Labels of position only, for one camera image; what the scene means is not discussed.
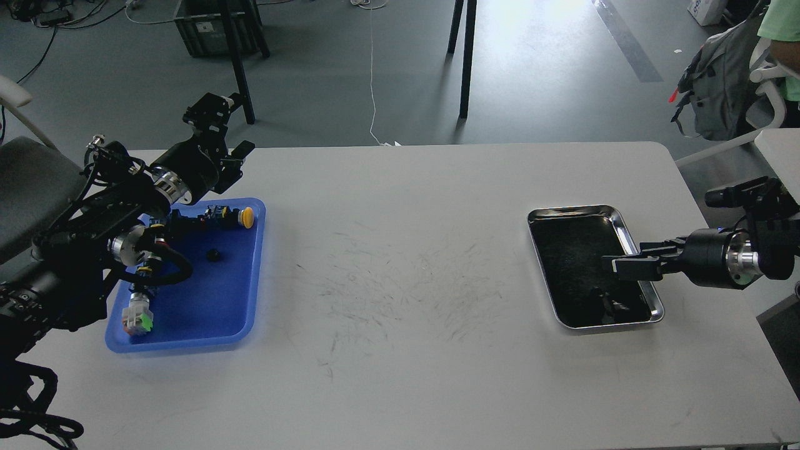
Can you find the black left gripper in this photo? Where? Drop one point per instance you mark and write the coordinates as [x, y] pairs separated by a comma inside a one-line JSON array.
[[203, 164]]

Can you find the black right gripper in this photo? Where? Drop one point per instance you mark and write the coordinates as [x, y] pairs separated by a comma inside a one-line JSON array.
[[703, 257]]

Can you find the small black gear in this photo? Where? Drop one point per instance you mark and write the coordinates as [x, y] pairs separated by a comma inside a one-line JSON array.
[[213, 255]]

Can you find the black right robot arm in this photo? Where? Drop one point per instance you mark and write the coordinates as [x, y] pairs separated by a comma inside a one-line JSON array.
[[733, 257]]

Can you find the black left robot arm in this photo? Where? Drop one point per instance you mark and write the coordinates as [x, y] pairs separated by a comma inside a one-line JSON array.
[[97, 241]]

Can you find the black table leg left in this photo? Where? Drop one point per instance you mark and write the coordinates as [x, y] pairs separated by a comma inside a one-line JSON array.
[[254, 25]]

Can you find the steel tray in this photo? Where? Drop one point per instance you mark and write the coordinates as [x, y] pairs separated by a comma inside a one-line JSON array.
[[570, 243]]

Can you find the dark plastic crate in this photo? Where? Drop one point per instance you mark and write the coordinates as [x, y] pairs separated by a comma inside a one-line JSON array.
[[200, 26]]

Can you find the blue plastic tray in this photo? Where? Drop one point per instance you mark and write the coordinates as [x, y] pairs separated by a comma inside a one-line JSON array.
[[216, 305]]

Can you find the grey backpack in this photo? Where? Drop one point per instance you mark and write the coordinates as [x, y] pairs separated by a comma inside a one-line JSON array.
[[716, 87]]

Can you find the white chair right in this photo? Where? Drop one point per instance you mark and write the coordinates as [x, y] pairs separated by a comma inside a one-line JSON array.
[[767, 113]]

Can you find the person in green shirt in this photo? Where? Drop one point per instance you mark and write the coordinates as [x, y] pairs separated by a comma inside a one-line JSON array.
[[780, 25]]

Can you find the black table legs middle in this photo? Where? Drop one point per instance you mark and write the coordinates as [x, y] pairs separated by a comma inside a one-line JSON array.
[[469, 8]]

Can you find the yellow push button switch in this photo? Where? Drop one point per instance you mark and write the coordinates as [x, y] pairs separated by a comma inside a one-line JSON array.
[[225, 217]]

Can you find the red push button switch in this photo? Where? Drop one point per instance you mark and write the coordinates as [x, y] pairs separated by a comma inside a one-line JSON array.
[[175, 227]]

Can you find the green push button switch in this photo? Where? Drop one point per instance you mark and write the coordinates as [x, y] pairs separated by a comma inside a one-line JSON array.
[[148, 270]]

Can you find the green illuminated square switch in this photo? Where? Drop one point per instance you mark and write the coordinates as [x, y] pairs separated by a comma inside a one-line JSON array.
[[137, 317]]

